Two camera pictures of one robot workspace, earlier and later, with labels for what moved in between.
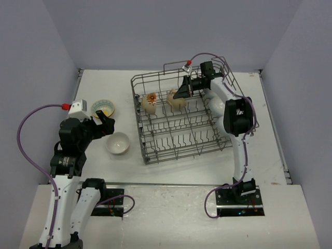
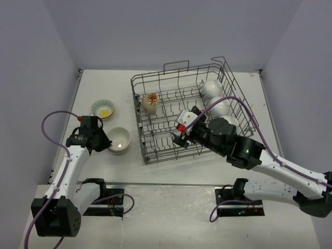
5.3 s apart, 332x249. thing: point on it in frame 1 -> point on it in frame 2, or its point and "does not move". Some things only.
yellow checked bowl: (107, 107) does not move
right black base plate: (249, 205) does not move
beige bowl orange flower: (149, 103) does not move
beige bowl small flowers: (177, 103) -> (121, 139)
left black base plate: (112, 208) does not move
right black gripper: (185, 91) -> (182, 142)
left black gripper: (105, 128) -> (106, 143)
